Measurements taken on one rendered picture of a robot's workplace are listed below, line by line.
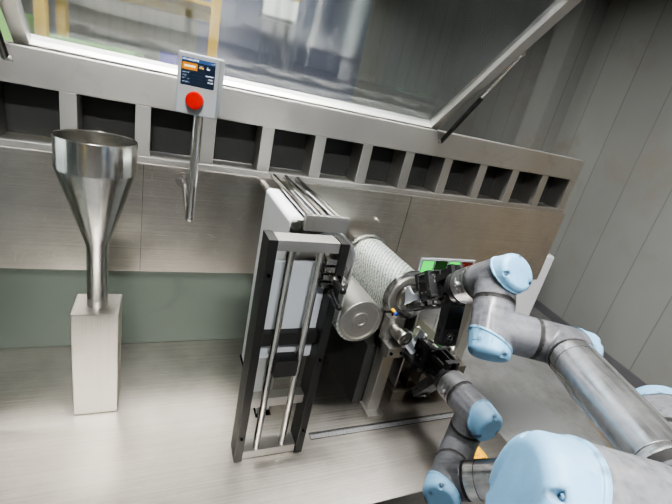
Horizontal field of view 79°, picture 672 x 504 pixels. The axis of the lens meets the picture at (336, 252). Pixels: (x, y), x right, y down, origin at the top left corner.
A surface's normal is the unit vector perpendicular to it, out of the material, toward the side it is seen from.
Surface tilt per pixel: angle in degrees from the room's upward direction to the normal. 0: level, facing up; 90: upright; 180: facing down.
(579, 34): 90
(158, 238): 90
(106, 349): 90
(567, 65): 90
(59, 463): 0
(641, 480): 7
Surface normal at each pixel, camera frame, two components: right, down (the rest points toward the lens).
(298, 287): 0.36, 0.41
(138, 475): 0.21, -0.91
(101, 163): 0.57, 0.41
